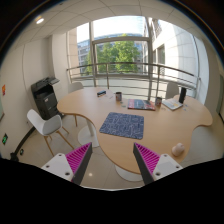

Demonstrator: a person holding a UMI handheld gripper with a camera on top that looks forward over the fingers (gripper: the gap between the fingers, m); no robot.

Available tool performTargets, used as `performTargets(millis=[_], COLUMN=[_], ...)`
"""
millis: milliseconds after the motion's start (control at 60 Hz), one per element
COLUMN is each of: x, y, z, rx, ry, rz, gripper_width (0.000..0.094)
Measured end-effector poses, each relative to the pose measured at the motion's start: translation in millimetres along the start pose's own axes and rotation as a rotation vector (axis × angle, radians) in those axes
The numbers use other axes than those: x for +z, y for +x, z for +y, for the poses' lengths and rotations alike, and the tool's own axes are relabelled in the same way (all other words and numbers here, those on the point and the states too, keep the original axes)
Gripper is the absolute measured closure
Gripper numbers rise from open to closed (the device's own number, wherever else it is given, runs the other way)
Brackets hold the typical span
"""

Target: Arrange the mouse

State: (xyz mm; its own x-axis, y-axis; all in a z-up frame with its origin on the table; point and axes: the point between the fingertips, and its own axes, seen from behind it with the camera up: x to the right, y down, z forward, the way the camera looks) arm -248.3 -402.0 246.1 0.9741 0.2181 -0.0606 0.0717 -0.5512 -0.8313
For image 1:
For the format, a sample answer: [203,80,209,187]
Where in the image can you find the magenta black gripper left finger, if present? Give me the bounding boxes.
[42,143,92,185]

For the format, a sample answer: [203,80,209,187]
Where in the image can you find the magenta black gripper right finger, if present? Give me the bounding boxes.
[133,143,182,185]

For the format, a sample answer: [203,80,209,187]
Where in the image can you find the white computer mouse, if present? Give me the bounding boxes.
[172,143,185,156]

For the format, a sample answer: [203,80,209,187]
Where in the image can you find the blue patterned mouse pad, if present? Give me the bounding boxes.
[99,112,144,139]

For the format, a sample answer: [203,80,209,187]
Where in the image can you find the wooden curved table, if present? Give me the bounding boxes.
[57,87,213,182]

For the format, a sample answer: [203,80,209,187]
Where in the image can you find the white chair wooden legs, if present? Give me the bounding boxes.
[27,109,72,154]

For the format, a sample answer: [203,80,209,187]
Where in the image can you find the red blue book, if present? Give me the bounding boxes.
[128,99,155,110]

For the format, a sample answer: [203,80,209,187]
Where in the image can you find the small can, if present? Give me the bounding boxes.
[155,97,162,107]

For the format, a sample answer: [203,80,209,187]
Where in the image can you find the green exit sign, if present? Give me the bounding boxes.
[2,133,8,145]

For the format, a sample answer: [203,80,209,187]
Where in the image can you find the white chair far right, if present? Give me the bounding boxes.
[166,82,179,99]

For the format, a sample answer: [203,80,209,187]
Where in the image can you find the dark mug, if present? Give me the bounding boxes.
[115,92,122,102]

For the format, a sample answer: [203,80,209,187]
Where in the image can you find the white chair behind table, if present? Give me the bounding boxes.
[68,82,83,93]

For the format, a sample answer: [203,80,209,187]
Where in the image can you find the small black box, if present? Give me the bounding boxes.
[97,90,106,97]

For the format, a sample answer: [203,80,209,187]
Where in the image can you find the black speaker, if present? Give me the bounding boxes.
[179,87,187,104]

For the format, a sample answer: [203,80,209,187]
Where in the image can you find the metal window railing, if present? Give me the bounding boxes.
[67,62,200,100]

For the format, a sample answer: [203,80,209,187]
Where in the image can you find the round ceiling light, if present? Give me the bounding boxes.
[36,17,44,24]

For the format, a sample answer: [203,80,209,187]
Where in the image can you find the orange wall sticker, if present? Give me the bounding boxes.
[2,85,6,96]

